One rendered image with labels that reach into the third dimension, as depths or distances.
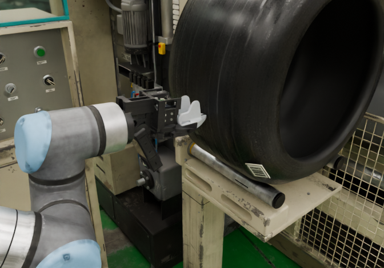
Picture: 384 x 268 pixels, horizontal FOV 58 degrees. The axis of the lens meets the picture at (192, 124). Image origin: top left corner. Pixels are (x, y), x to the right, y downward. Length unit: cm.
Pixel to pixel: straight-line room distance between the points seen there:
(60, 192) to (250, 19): 46
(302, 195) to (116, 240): 127
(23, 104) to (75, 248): 85
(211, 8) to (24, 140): 45
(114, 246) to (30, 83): 114
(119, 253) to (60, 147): 153
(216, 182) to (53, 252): 63
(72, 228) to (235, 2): 51
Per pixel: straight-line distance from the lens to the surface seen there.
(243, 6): 72
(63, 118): 58
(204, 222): 140
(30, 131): 57
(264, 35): 69
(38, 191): 62
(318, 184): 120
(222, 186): 102
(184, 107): 75
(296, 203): 110
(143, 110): 65
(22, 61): 125
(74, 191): 62
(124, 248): 208
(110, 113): 61
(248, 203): 97
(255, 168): 80
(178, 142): 109
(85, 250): 51
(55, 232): 52
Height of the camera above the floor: 147
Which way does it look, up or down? 26 degrees down
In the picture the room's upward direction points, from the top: straight up
